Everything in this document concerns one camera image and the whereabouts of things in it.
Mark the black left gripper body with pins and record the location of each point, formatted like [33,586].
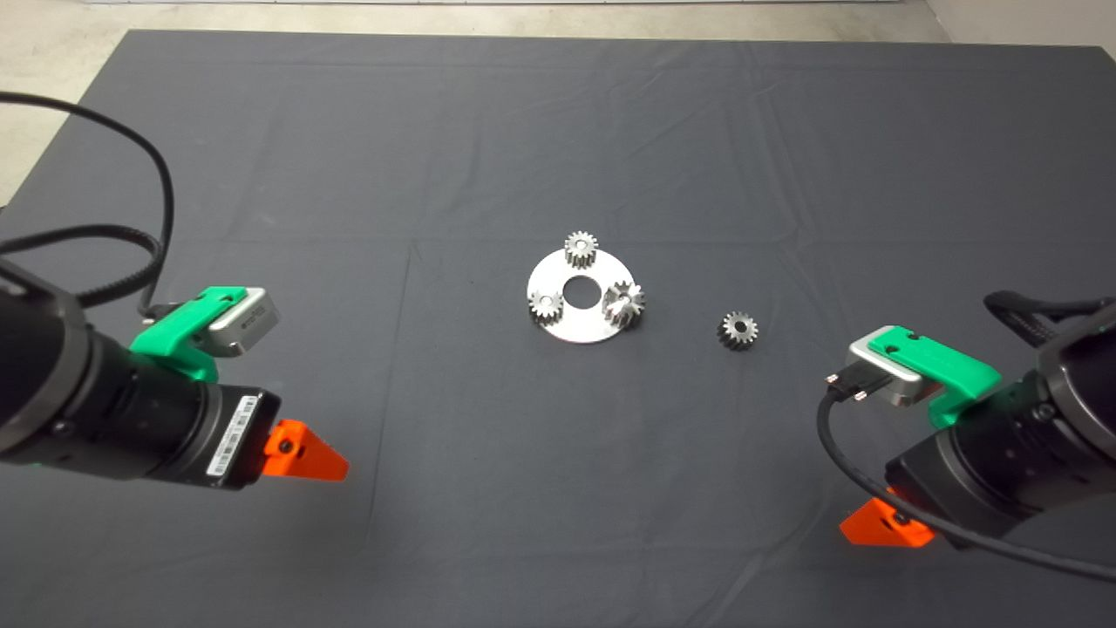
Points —
[174,427]

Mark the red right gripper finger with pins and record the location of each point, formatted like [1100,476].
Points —
[881,526]

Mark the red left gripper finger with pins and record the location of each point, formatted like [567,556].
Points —
[305,455]

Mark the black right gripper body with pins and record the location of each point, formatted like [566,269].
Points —
[976,471]

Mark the small dark steel gear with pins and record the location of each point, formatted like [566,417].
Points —
[738,331]

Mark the larger steel gear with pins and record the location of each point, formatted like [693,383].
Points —
[624,305]

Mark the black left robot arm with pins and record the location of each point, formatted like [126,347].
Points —
[35,384]

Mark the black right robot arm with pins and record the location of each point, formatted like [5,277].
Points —
[1090,410]

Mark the dark grey table cloth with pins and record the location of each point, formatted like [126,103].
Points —
[523,480]

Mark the round metal plate with hole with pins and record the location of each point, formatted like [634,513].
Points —
[575,330]

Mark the green left camera mount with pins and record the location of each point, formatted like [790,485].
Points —
[166,336]

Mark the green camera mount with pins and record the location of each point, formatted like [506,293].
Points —
[946,362]
[166,336]

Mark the green right camera mount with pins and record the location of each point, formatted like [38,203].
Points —
[946,362]

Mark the silver right camera box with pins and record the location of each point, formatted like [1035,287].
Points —
[889,379]

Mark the silver camera box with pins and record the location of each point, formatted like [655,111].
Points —
[889,379]
[248,321]

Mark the silver left camera box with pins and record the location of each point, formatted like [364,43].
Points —
[248,321]

